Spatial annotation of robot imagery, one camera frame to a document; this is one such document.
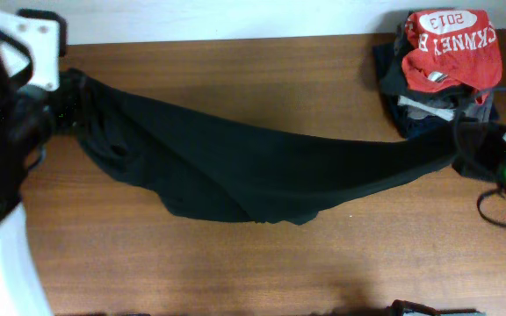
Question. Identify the grey folded garment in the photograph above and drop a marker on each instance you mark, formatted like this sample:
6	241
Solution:
445	109

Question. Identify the black t-shirt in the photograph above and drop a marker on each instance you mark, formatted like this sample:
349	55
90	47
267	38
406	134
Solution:
210	168

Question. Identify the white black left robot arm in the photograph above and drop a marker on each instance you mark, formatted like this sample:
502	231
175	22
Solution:
27	122

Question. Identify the red printed t-shirt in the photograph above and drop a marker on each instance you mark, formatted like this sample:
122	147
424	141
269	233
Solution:
450	48

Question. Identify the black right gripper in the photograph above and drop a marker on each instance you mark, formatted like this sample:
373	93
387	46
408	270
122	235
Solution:
472	147

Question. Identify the dark navy folded garment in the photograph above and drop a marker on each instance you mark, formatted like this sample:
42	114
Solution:
393	84

